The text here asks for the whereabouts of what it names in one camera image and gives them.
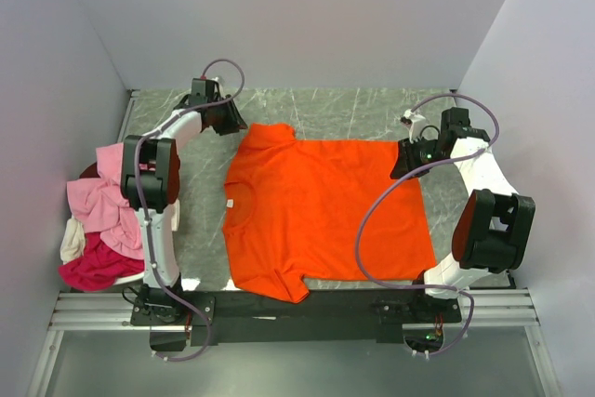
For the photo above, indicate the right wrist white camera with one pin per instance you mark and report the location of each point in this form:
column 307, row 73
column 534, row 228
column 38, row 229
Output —
column 413, row 121

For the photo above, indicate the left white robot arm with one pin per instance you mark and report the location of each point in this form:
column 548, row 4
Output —
column 150, row 179

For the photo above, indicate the magenta t-shirt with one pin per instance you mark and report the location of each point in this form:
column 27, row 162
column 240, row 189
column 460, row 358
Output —
column 99, row 267

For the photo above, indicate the aluminium extrusion rail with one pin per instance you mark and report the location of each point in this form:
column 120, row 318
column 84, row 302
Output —
column 109, row 312

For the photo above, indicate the pink t-shirt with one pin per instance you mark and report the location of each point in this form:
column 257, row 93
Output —
column 100, row 206

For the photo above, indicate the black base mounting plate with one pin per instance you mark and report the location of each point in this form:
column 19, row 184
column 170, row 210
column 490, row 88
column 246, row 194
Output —
column 324, row 315

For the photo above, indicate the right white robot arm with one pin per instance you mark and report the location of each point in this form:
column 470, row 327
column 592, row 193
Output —
column 493, row 229

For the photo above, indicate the cream t-shirt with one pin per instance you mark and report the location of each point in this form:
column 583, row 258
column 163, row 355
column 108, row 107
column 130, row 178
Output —
column 73, row 241

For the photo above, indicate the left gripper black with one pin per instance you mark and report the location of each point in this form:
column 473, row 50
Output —
column 235, row 122

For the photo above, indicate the orange t-shirt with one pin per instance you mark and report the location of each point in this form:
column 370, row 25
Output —
column 320, row 209

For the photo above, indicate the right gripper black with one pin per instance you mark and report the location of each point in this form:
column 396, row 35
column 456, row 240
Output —
column 406, row 161

